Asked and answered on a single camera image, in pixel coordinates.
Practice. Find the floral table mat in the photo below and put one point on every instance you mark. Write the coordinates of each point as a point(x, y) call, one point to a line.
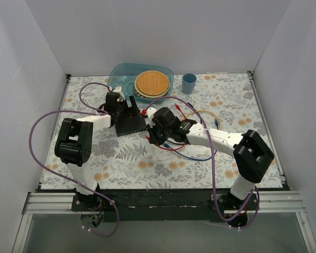
point(131, 162)

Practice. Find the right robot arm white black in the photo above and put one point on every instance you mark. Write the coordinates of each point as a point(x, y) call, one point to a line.
point(252, 155)

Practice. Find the aluminium frame rail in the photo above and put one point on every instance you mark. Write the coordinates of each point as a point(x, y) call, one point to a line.
point(270, 202)

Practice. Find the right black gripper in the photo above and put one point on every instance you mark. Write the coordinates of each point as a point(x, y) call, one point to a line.
point(152, 134)

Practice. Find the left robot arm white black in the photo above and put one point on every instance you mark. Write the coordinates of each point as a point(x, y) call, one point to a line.
point(75, 138)

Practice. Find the black network switch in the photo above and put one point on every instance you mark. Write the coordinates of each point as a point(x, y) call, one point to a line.
point(126, 126)

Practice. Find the blue plastic cup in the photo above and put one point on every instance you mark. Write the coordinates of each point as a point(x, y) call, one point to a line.
point(188, 83)

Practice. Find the teal plastic tub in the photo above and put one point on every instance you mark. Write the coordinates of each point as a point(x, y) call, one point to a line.
point(124, 75)

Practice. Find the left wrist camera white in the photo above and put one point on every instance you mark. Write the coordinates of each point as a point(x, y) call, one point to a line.
point(119, 90)

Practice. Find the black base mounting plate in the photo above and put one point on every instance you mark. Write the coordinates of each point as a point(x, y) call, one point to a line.
point(151, 205)

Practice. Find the woven wicker round plate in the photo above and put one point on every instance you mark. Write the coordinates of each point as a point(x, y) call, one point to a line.
point(152, 84)

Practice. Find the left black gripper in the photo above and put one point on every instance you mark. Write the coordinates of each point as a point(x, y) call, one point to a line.
point(125, 112)

